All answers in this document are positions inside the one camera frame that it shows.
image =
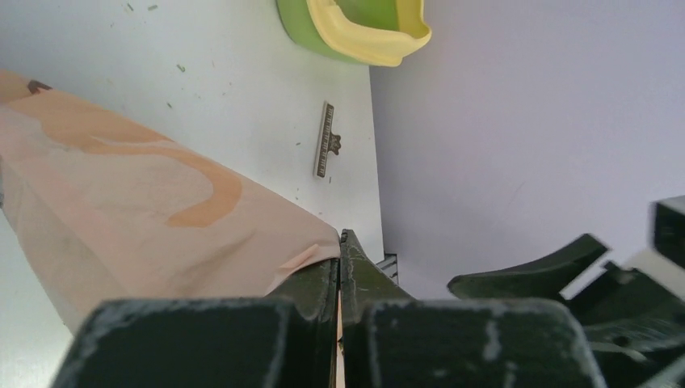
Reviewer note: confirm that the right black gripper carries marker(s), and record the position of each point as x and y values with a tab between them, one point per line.
632	313

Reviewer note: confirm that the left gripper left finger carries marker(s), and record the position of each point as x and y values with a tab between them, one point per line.
285	339

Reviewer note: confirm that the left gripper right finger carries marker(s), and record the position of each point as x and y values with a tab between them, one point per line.
390	339

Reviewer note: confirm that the black sealing clip strip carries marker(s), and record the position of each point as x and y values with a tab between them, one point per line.
327	142

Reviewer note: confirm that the pink cat litter bag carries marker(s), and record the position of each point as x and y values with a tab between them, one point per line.
105	208

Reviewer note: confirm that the yellow green litter box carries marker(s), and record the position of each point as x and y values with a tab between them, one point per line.
378	33

